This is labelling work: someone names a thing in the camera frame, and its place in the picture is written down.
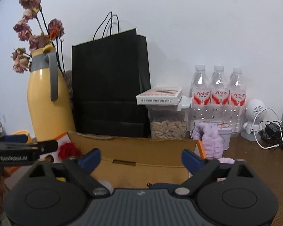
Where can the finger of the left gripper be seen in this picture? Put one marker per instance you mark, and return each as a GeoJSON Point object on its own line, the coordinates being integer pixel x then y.
{"type": "Point", "coordinates": [21, 138]}

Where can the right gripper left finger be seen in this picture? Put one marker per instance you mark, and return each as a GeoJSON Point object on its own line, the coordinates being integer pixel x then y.
{"type": "Point", "coordinates": [80, 170]}

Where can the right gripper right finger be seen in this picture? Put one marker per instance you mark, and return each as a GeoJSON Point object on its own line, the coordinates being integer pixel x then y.
{"type": "Point", "coordinates": [202, 171]}

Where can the yellow ceramic mug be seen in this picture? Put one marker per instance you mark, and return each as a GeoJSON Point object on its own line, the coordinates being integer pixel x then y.
{"type": "Point", "coordinates": [22, 132]}

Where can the red fabric flower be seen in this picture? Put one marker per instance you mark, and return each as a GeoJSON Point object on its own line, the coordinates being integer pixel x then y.
{"type": "Point", "coordinates": [68, 150]}

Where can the purple fluffy headband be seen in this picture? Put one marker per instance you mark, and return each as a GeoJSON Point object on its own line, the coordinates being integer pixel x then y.
{"type": "Point", "coordinates": [216, 153]}

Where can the dark blue cloth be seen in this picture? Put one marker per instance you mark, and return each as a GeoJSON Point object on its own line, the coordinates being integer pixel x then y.
{"type": "Point", "coordinates": [167, 186]}

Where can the orange cardboard box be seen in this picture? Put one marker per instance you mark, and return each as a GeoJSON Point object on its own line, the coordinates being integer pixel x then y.
{"type": "Point", "coordinates": [135, 162]}

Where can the white tin container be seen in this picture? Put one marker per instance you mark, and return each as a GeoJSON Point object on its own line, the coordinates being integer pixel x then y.
{"type": "Point", "coordinates": [211, 133]}

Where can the clear jar of seeds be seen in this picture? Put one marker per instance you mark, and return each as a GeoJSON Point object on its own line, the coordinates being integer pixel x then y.
{"type": "Point", "coordinates": [168, 122]}

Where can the left water bottle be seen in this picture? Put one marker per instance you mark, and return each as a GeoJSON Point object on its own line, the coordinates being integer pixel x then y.
{"type": "Point", "coordinates": [200, 94]}

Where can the water bottle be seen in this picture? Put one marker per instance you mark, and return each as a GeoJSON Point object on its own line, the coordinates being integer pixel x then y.
{"type": "Point", "coordinates": [237, 98]}
{"type": "Point", "coordinates": [219, 93]}
{"type": "Point", "coordinates": [200, 94]}

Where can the middle water bottle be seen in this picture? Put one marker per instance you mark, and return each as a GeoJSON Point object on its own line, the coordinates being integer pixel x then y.
{"type": "Point", "coordinates": [219, 93]}

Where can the white red small box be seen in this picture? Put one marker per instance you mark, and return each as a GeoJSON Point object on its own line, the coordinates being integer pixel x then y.
{"type": "Point", "coordinates": [169, 96]}

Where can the right water bottle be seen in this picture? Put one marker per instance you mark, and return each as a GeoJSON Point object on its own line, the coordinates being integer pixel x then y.
{"type": "Point", "coordinates": [237, 98]}

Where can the white round robot speaker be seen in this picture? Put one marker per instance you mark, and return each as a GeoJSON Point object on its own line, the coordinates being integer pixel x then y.
{"type": "Point", "coordinates": [255, 113]}

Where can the black paper shopping bag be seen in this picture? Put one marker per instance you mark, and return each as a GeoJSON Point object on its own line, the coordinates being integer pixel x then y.
{"type": "Point", "coordinates": [107, 76]}

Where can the dried rose bouquet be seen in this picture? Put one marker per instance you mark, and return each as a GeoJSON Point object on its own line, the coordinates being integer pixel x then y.
{"type": "Point", "coordinates": [33, 29]}

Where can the yellow thermos jug grey handle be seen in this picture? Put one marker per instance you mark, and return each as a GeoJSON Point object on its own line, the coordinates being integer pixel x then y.
{"type": "Point", "coordinates": [47, 96]}

